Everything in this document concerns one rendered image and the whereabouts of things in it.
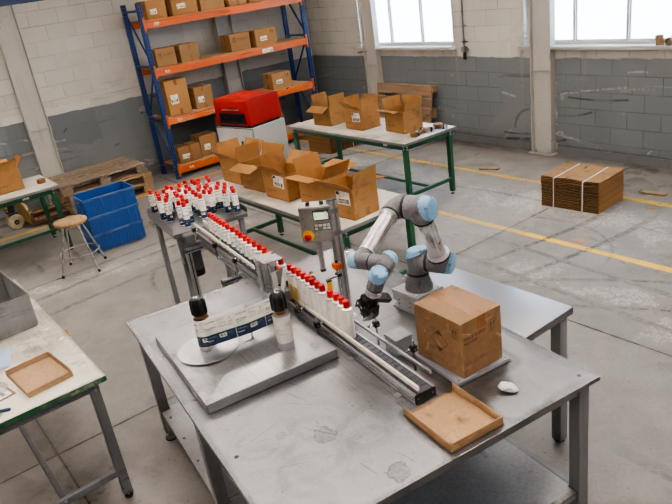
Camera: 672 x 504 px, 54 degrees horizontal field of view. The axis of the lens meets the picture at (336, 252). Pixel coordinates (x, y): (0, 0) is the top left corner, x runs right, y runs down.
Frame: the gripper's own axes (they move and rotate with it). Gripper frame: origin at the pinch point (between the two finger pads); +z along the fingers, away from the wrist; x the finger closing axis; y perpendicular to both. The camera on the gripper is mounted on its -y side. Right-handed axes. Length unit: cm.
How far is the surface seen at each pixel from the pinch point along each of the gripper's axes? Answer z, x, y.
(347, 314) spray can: 12.0, -12.6, 2.0
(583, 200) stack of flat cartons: 179, -122, -371
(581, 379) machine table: -15, 74, -57
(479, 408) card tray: -9, 63, -12
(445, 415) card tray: -7, 58, 1
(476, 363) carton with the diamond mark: -6, 44, -27
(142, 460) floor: 152, -50, 101
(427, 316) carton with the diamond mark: -11.9, 16.8, -17.9
